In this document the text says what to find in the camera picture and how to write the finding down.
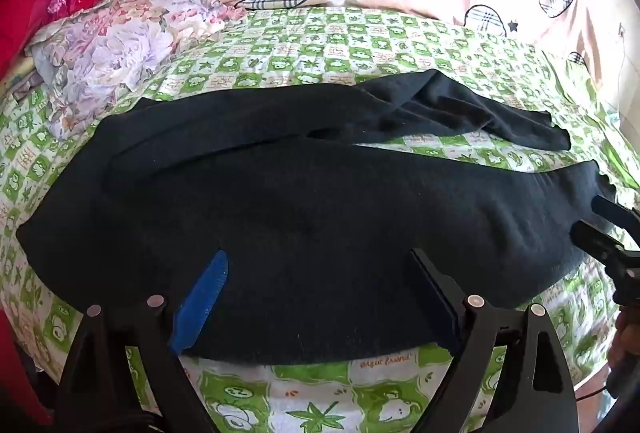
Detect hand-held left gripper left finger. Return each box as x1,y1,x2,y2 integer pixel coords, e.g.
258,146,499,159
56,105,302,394
55,249,230,433

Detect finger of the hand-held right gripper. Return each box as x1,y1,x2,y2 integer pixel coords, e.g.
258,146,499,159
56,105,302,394
570,220,640,271
591,194,640,235

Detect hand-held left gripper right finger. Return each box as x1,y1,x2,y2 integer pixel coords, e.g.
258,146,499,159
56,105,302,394
409,248,582,433

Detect black pants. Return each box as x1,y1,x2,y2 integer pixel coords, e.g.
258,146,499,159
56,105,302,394
15,69,616,366

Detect person's right hand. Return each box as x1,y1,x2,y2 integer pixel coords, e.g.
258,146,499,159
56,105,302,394
614,307,640,370

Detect plain red cloth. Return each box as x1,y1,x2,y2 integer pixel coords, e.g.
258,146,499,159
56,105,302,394
0,312,55,426

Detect purple floral cloth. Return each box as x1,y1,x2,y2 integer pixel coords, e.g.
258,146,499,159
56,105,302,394
25,0,248,141

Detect green printed bed sheet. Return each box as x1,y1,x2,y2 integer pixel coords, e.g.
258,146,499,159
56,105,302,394
0,0,640,433

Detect yellow cloth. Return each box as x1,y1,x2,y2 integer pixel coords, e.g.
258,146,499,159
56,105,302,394
0,55,43,101

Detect black cable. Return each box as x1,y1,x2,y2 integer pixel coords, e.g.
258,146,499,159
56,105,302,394
574,380,615,403

